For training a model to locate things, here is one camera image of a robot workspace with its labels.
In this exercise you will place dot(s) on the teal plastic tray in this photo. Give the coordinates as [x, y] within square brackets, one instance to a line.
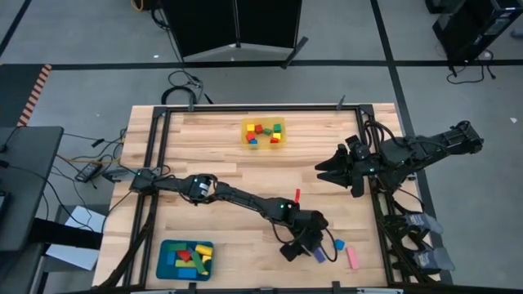
[163, 273]

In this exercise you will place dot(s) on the yellow cylinder block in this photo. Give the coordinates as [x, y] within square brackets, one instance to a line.
[203, 250]

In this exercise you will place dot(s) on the light blue cube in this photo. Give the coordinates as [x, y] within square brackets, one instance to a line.
[339, 244]

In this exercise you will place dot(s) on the black computer tower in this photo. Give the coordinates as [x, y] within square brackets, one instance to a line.
[478, 28]

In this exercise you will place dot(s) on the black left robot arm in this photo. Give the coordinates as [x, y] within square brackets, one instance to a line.
[241, 198]

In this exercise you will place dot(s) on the black aluminium table frame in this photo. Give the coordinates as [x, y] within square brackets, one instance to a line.
[212, 108]

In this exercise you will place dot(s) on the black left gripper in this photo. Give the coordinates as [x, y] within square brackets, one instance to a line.
[311, 226]

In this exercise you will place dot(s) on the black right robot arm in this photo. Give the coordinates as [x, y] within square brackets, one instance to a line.
[429, 151]

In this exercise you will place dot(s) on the white board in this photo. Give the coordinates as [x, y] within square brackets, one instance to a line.
[88, 220]

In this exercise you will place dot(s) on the black folding partition screen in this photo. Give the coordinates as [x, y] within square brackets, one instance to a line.
[229, 24]

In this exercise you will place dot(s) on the large blue block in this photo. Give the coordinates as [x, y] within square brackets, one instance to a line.
[187, 273]

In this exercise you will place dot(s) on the yellow translucent plastic bin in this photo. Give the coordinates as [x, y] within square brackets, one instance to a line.
[263, 143]

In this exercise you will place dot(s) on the yellow arch block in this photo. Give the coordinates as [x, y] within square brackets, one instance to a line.
[206, 259]

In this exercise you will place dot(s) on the black power adapter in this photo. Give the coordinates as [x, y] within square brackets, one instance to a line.
[88, 172]

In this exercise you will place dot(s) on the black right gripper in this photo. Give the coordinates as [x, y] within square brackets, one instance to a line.
[358, 175]

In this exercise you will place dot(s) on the lime block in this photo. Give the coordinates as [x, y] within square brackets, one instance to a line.
[183, 264]

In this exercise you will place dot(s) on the black desk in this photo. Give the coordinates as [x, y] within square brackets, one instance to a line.
[28, 183]

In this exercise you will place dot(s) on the long blue-purple block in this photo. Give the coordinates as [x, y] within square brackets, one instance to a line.
[319, 255]

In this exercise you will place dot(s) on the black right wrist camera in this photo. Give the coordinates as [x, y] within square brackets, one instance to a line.
[354, 146]

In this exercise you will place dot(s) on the black diagonal frame strut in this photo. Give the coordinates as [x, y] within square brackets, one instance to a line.
[402, 253]
[130, 253]

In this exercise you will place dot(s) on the pink rectangular block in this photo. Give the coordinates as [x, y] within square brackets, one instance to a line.
[352, 257]

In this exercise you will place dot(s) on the dark blue cube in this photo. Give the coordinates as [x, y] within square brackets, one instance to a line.
[253, 141]

